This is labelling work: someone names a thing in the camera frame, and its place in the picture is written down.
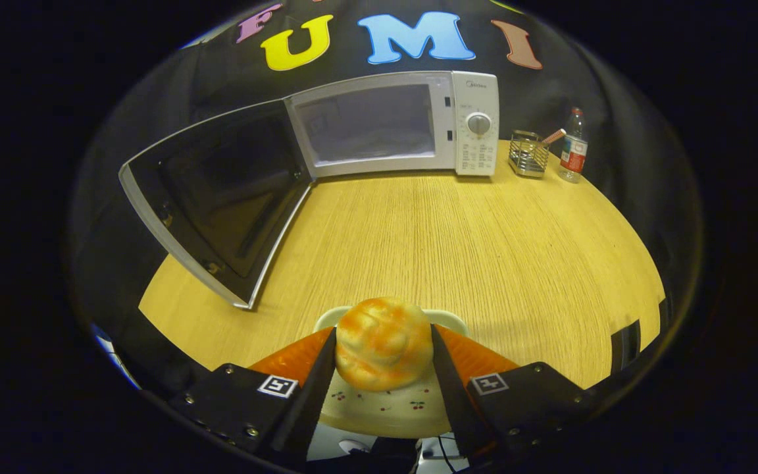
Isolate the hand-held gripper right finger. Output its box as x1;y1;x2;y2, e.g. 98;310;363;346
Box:
430;324;597;468

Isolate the white microwave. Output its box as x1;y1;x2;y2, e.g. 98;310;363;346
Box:
118;70;500;310

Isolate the metal wire basket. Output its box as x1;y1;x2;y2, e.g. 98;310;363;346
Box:
508;130;551;178

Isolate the orange glazed bread bun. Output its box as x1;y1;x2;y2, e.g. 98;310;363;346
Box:
335;297;434;392

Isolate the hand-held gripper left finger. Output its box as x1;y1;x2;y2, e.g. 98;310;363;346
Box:
168;327;338;471

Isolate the cream cherry-print plate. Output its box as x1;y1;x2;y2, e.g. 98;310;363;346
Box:
313;307;470;439

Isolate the clear red-label water bottle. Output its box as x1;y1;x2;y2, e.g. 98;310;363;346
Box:
558;107;589;184

